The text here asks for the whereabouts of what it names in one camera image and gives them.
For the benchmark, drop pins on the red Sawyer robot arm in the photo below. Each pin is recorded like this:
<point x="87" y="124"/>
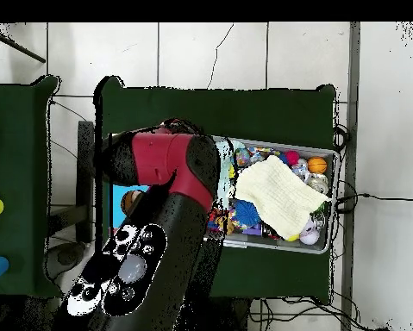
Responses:
<point x="157" y="162"/>

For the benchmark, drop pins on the wooden box with three holes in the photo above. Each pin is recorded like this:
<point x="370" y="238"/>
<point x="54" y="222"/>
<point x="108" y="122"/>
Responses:
<point x="118" y="207"/>

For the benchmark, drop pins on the shallow silver mesh bin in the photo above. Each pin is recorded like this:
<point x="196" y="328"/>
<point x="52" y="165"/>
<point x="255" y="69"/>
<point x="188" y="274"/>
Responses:
<point x="295" y="246"/>

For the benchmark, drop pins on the globe print ball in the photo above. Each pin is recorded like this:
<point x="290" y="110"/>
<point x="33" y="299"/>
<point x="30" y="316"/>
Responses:
<point x="242" y="157"/>

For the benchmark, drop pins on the large blue spiky ball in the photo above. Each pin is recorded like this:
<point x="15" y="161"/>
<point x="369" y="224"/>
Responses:
<point x="246" y="213"/>

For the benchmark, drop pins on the cream yellow cloth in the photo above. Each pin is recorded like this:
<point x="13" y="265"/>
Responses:
<point x="278" y="196"/>

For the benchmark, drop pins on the pink spiky ball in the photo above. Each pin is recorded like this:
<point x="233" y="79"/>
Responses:
<point x="292" y="157"/>

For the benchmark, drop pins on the yellow ball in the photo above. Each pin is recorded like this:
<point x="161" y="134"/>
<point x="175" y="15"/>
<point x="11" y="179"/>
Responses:
<point x="292" y="237"/>

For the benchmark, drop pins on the orange ball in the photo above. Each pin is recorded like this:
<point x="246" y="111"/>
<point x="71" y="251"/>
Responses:
<point x="317" y="165"/>

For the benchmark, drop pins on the silver can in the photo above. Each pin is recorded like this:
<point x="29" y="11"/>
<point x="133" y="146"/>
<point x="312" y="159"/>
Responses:
<point x="319" y="182"/>

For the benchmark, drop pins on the white ball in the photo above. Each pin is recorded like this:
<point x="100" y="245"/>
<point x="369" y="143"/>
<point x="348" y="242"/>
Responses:
<point x="309" y="236"/>

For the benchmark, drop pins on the grey round floor base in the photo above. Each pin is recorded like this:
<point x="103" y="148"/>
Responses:
<point x="66" y="257"/>

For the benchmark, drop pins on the dark green side table cloth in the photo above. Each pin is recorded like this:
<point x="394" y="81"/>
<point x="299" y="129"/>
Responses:
<point x="16" y="155"/>

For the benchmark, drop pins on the black tripod leg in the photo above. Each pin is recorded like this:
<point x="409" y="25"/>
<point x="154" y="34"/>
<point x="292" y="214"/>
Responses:
<point x="20" y="48"/>

